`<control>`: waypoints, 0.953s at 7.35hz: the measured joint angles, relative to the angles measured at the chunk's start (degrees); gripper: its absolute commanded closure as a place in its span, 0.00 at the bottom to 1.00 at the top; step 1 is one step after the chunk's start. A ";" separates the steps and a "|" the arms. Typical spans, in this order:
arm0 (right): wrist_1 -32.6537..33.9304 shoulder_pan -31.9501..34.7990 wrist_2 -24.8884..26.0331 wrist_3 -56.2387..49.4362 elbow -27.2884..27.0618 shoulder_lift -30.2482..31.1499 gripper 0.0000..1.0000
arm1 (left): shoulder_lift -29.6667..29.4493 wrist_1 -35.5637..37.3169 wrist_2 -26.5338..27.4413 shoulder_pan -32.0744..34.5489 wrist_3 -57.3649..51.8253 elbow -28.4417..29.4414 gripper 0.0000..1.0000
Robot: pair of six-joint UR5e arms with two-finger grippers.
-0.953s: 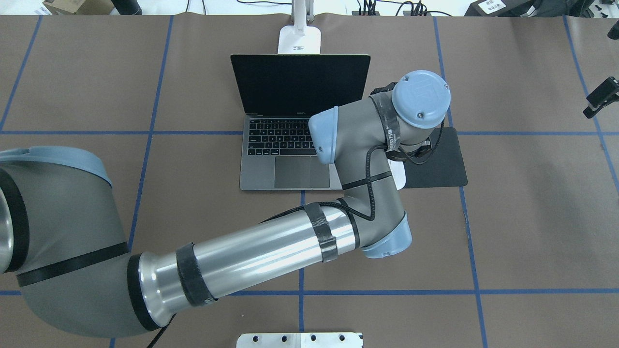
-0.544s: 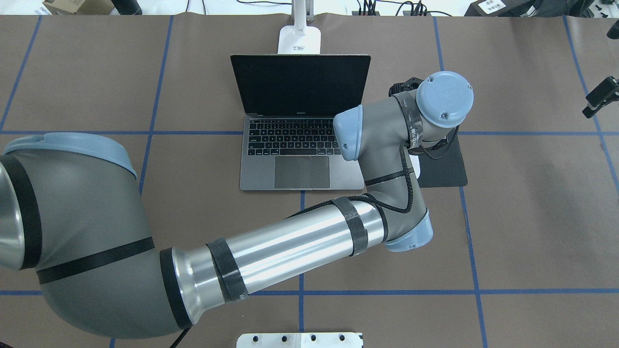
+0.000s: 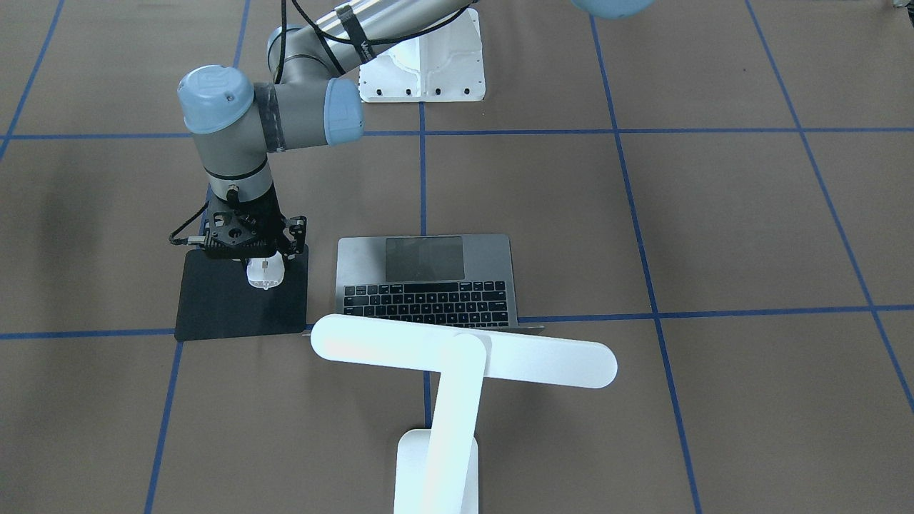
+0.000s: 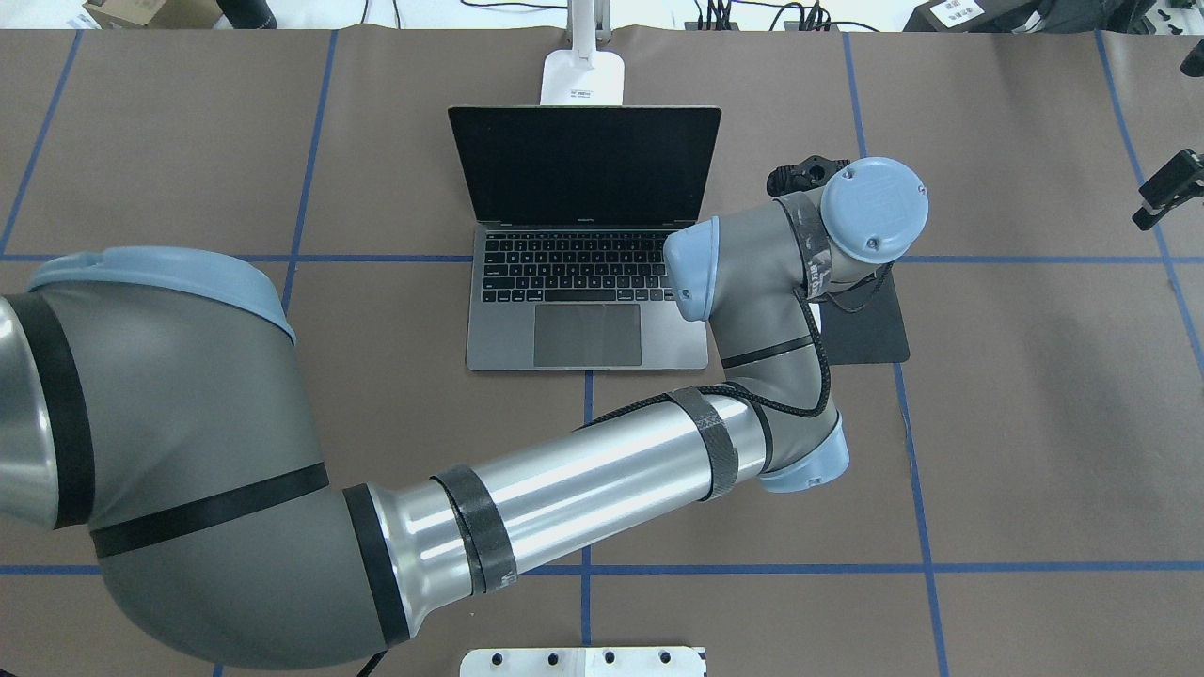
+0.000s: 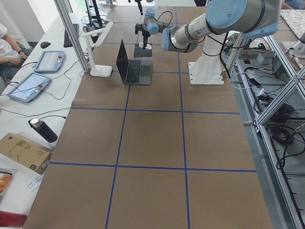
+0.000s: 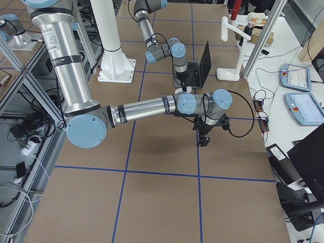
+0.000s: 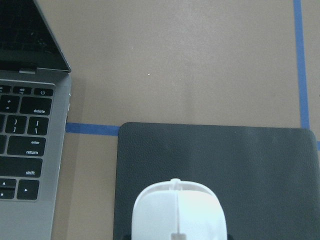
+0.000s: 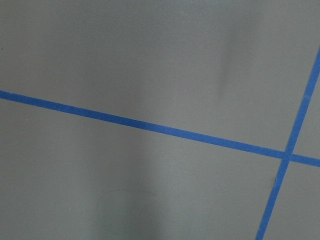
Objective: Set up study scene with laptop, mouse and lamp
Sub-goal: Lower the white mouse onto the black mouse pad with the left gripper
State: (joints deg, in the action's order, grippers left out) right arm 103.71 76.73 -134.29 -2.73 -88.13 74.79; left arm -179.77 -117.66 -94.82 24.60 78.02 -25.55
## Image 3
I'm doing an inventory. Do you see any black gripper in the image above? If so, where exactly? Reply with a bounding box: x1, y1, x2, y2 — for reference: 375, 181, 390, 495
203, 186, 307, 260

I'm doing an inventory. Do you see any white computer mouse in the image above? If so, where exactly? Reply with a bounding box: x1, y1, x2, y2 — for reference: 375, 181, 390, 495
245, 253, 286, 290

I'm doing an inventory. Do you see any black mouse pad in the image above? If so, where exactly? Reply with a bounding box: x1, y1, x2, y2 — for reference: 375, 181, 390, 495
174, 250, 309, 342

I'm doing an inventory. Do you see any grey laptop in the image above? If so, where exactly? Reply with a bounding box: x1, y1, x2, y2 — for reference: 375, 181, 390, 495
334, 233, 544, 336

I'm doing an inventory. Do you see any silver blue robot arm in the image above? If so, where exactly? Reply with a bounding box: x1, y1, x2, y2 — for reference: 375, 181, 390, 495
169, 1, 470, 260

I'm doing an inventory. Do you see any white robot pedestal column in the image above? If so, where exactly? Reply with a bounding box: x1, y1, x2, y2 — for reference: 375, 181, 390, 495
357, 9, 486, 102

